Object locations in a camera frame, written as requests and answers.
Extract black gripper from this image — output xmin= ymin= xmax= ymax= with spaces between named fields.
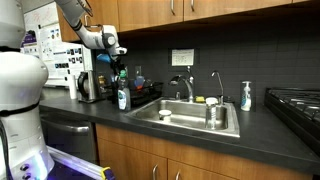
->
xmin=110 ymin=59 xmax=124 ymax=75

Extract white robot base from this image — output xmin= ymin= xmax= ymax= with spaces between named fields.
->
xmin=0 ymin=0 xmax=54 ymax=180

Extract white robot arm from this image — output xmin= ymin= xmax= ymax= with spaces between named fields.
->
xmin=54 ymin=0 xmax=127 ymax=75

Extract green cap dish soap bottle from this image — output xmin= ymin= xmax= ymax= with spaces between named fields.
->
xmin=118 ymin=70 xmax=131 ymax=111

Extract stainless electric kettle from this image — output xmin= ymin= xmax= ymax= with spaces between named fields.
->
xmin=77 ymin=70 xmax=99 ymax=103

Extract white paper towel roll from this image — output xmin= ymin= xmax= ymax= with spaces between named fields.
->
xmin=68 ymin=74 xmax=77 ymax=99

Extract wooden upper cabinets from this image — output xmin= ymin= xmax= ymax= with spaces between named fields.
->
xmin=54 ymin=0 xmax=318 ymax=32

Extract wooden cabinets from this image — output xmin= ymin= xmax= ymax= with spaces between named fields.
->
xmin=96 ymin=125 xmax=313 ymax=180
xmin=54 ymin=0 xmax=318 ymax=32

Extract white poster board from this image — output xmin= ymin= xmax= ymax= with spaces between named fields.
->
xmin=21 ymin=2 xmax=88 ymax=86

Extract white cup in sink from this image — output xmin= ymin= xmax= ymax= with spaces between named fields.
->
xmin=159 ymin=110 xmax=172 ymax=122

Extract chrome kitchen faucet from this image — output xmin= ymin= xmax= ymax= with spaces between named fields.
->
xmin=168 ymin=65 xmax=196 ymax=103

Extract stainless dishwasher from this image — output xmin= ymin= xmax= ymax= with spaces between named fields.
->
xmin=40 ymin=112 xmax=98 ymax=164

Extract stainless steel sink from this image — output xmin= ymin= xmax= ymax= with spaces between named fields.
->
xmin=127 ymin=98 xmax=240 ymax=138

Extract yellow sponge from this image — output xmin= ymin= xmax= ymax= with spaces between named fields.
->
xmin=195 ymin=96 xmax=205 ymax=103

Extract wooden lower cabinets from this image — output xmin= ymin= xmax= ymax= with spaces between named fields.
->
xmin=96 ymin=125 xmax=313 ymax=180

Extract steel tumbler white lid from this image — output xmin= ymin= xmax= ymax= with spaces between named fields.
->
xmin=205 ymin=97 xmax=218 ymax=129

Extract small chrome water tap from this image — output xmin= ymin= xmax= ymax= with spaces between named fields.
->
xmin=211 ymin=70 xmax=224 ymax=105

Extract white soap pump bottle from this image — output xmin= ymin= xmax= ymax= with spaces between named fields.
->
xmin=241 ymin=81 xmax=252 ymax=111

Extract black gas stove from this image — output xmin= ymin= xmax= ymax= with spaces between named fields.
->
xmin=264 ymin=88 xmax=320 ymax=155

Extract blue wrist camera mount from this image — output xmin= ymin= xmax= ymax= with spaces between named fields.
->
xmin=97 ymin=54 xmax=111 ymax=63

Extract black wire dish rack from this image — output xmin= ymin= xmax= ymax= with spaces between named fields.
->
xmin=106 ymin=80 xmax=163 ymax=108

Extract white wall notice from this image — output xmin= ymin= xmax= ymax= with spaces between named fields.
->
xmin=171 ymin=49 xmax=195 ymax=66

